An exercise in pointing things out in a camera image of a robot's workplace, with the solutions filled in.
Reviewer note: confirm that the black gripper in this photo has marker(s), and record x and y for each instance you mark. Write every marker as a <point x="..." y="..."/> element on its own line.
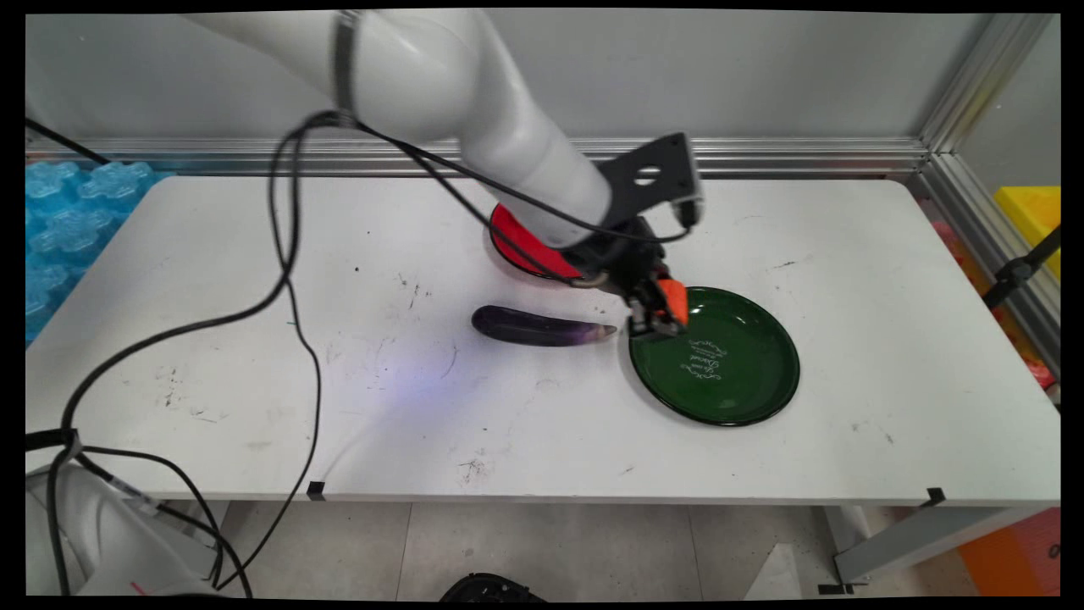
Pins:
<point x="622" y="258"/>

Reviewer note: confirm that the orange carrot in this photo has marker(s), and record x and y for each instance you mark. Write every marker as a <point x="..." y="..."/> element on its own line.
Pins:
<point x="675" y="296"/>

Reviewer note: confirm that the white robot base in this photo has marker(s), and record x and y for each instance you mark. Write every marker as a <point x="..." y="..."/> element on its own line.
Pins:
<point x="93" y="534"/>

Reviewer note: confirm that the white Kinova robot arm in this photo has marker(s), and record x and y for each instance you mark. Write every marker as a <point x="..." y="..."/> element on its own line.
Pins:
<point x="440" y="76"/>

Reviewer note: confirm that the dark green round plate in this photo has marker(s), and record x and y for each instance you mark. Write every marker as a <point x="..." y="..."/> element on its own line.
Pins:
<point x="737" y="381"/>

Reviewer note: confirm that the dark purple eggplant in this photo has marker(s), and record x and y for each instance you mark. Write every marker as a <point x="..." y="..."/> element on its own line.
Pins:
<point x="533" y="328"/>

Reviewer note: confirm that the red round plate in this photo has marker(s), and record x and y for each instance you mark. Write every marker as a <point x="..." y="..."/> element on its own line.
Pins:
<point x="517" y="241"/>

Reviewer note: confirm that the black round floor object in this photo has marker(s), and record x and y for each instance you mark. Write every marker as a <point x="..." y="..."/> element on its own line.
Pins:
<point x="491" y="589"/>

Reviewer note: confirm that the black tape marker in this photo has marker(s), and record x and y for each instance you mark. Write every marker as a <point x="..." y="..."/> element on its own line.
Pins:
<point x="935" y="496"/>
<point x="316" y="490"/>

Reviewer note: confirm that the grey table leg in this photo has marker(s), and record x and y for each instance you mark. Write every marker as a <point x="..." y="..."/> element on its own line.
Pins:
<point x="915" y="534"/>

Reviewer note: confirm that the yellow plastic box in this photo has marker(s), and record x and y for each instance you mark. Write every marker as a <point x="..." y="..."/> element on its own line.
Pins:
<point x="1029" y="212"/>

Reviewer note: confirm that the orange box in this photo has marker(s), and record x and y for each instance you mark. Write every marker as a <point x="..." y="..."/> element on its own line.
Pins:
<point x="1016" y="559"/>

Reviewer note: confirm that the blue bubble foam sheet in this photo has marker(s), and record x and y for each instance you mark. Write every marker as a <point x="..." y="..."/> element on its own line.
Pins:
<point x="68" y="229"/>

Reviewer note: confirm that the black wrist camera mount plate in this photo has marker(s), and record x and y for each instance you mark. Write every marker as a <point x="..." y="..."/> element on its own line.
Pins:
<point x="627" y="191"/>

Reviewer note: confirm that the long aluminium frame rail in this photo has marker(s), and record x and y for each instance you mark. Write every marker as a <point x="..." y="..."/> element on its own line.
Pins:
<point x="762" y="157"/>

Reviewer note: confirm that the short aluminium frame rail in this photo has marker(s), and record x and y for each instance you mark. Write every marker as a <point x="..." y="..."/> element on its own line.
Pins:
<point x="974" y="220"/>

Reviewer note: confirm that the aluminium frame post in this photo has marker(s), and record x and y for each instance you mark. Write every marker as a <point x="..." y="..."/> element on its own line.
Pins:
<point x="982" y="85"/>

